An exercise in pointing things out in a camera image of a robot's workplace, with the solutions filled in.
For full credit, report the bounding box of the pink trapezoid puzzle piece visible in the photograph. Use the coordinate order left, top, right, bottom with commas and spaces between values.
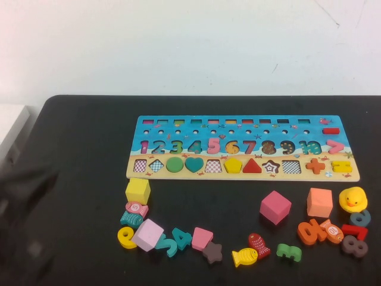
191, 226, 214, 251

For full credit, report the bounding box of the yellow cube block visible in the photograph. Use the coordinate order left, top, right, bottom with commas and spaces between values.
124, 178, 151, 206

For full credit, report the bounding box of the light pink cube block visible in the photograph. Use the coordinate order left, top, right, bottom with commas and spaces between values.
130, 219, 165, 253

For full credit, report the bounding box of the teal heart puzzle piece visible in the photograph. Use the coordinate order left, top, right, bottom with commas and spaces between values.
184, 156, 205, 173

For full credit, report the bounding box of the salmon cube block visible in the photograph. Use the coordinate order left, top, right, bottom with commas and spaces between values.
306, 187, 333, 218

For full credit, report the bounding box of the brown number eight piece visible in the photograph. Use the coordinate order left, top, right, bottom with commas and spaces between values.
341, 235, 369, 259

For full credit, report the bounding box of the brown star puzzle piece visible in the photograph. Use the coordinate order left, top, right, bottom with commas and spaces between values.
202, 241, 223, 265

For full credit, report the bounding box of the red triangle puzzle piece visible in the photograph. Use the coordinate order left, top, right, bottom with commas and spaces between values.
242, 158, 263, 174

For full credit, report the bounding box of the pink number five piece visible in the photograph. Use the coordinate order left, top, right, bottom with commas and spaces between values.
207, 137, 221, 155

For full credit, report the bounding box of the pink greater-than sign piece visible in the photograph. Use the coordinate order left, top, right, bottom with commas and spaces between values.
326, 139, 345, 155

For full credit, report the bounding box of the teal number five piece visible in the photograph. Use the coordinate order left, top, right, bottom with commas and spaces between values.
154, 234, 179, 259

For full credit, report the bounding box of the yellow wooden fish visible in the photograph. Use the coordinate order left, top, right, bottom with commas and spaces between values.
231, 247, 258, 268

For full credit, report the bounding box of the red number seven piece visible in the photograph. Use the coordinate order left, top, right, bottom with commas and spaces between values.
341, 223, 369, 241

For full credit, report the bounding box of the teal striped wooden fish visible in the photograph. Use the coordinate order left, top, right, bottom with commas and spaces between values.
120, 210, 144, 229

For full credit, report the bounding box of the pink fish with five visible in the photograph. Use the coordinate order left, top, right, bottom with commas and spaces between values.
124, 201, 149, 218

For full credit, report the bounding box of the yellow equals sign piece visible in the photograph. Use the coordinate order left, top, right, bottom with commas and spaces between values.
331, 160, 354, 173

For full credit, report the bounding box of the yellow rubber duck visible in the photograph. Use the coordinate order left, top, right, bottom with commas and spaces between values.
339, 186, 368, 214

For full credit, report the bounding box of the white shelf ledge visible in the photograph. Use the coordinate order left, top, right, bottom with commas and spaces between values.
0, 104, 32, 167

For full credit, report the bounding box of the blue wooden number puzzle board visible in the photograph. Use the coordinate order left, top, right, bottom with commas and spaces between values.
124, 115, 361, 182

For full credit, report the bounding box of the yellow pentagon puzzle piece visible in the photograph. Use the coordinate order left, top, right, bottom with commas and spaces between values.
223, 157, 243, 174

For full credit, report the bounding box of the grey-blue number piece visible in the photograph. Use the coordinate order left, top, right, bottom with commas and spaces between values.
349, 209, 372, 228

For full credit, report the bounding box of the green circle puzzle piece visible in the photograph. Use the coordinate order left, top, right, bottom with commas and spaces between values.
165, 156, 185, 173

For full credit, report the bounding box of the orange fish with ten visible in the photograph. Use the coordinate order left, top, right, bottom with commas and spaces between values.
319, 219, 345, 245

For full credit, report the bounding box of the yellow number six piece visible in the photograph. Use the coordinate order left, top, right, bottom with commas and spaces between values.
117, 226, 138, 250

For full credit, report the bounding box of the orange number piece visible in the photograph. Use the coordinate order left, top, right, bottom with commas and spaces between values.
297, 219, 327, 247

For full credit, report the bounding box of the red wooden fish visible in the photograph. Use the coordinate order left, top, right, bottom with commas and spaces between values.
248, 232, 271, 260

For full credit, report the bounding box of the orange plus sign piece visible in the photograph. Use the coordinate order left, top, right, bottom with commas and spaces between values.
305, 157, 327, 175

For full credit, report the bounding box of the teal number four piece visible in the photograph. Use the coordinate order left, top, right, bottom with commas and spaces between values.
171, 228, 193, 251

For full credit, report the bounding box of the green number three piece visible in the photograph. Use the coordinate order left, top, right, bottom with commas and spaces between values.
276, 243, 303, 263

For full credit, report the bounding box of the magenta cube block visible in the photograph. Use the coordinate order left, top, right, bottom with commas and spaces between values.
259, 190, 292, 227

